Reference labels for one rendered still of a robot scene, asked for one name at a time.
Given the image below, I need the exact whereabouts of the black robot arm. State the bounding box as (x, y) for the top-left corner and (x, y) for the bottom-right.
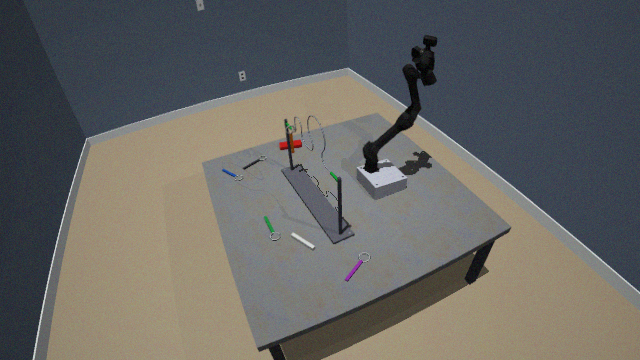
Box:
(363, 46), (437, 174)

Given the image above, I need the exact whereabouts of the purple handle with grey ring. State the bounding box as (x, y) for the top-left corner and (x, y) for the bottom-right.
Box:
(345, 252), (370, 282)

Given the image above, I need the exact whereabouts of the white flat bar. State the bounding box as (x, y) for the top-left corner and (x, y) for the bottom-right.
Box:
(291, 232), (315, 250)

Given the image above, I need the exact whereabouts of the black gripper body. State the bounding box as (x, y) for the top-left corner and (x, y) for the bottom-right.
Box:
(420, 35), (438, 71)

